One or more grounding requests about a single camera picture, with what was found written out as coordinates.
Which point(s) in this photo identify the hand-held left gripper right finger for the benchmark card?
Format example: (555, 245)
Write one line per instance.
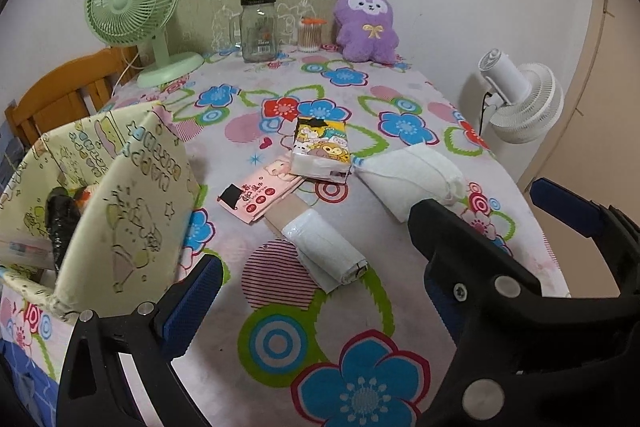
(439, 302)

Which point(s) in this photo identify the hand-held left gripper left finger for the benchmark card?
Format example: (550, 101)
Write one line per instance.
(192, 302)

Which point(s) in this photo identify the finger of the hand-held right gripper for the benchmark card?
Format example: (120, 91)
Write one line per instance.
(565, 202)
(450, 232)

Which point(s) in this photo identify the yellow printed fabric storage box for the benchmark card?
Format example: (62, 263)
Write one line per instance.
(145, 207)

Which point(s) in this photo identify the white plastic bag roll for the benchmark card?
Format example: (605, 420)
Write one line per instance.
(325, 252)

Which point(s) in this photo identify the pink packet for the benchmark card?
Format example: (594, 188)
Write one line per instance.
(260, 197)

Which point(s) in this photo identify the black plastic bag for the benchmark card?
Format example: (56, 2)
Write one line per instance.
(60, 227)

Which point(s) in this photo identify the cartoon print tissue pack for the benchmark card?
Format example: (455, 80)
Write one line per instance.
(320, 147)

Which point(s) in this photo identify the clear plastic packet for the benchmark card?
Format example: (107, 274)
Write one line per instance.
(25, 252)

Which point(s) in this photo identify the white standing fan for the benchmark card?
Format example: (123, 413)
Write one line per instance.
(525, 102)

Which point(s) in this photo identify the beige door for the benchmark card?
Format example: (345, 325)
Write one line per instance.
(600, 82)

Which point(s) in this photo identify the purple plush bunny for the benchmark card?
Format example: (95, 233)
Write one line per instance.
(367, 32)

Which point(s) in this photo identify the cotton swab container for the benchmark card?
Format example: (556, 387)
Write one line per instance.
(311, 38)

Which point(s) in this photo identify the wooden chair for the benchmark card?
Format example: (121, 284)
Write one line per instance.
(55, 99)

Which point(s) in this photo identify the glass jar with green lid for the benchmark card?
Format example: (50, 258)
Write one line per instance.
(257, 32)

